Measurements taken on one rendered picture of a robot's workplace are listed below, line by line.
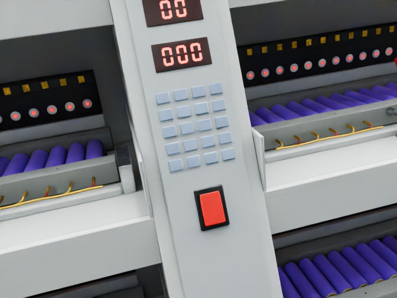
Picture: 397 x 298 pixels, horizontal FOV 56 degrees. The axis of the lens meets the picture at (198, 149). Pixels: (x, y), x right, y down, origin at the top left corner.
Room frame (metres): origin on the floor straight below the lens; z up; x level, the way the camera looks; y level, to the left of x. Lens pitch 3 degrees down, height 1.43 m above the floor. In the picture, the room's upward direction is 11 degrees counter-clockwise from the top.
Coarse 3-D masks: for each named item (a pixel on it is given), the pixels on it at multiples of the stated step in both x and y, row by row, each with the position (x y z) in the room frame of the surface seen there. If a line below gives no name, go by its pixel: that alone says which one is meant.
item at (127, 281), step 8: (160, 264) 0.45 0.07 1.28; (128, 272) 0.46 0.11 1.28; (160, 272) 0.44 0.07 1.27; (96, 280) 0.45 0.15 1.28; (104, 280) 0.45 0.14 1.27; (112, 280) 0.45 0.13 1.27; (120, 280) 0.45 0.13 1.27; (128, 280) 0.45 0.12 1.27; (136, 280) 0.46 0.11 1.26; (64, 288) 0.44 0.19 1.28; (72, 288) 0.44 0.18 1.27; (80, 288) 0.44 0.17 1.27; (88, 288) 0.44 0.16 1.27; (96, 288) 0.45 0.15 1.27; (104, 288) 0.45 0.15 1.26; (112, 288) 0.45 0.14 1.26; (120, 288) 0.45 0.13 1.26; (136, 288) 0.45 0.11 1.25; (32, 296) 0.44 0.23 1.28; (40, 296) 0.44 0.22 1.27; (48, 296) 0.44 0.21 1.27; (56, 296) 0.44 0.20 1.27; (64, 296) 0.44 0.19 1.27; (72, 296) 0.44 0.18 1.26; (80, 296) 0.44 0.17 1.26; (88, 296) 0.45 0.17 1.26; (104, 296) 0.45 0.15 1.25; (112, 296) 0.44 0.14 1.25; (120, 296) 0.44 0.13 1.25; (128, 296) 0.44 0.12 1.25; (136, 296) 0.44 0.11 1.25; (144, 296) 0.44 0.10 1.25; (160, 296) 0.47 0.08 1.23
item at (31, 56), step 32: (288, 0) 0.53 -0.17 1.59; (320, 0) 0.54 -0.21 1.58; (352, 0) 0.55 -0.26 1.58; (384, 0) 0.56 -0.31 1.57; (64, 32) 0.48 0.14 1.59; (96, 32) 0.49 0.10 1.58; (256, 32) 0.53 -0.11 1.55; (288, 32) 0.53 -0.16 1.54; (320, 32) 0.54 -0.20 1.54; (0, 64) 0.47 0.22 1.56; (32, 64) 0.47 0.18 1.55; (64, 64) 0.48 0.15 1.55; (96, 64) 0.49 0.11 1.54; (96, 128) 0.48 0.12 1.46; (128, 128) 0.49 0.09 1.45; (128, 288) 0.48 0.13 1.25; (160, 288) 0.49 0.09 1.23
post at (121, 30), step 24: (120, 0) 0.30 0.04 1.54; (216, 0) 0.31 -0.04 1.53; (120, 24) 0.30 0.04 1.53; (120, 48) 0.29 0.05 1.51; (240, 72) 0.31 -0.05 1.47; (144, 96) 0.30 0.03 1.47; (240, 96) 0.31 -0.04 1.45; (144, 120) 0.30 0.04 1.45; (240, 120) 0.31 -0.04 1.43; (144, 144) 0.30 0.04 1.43; (144, 168) 0.29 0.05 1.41; (168, 216) 0.30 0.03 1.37; (264, 216) 0.31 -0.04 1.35; (168, 240) 0.30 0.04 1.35; (264, 240) 0.31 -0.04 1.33; (168, 264) 0.30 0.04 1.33; (168, 288) 0.29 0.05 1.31
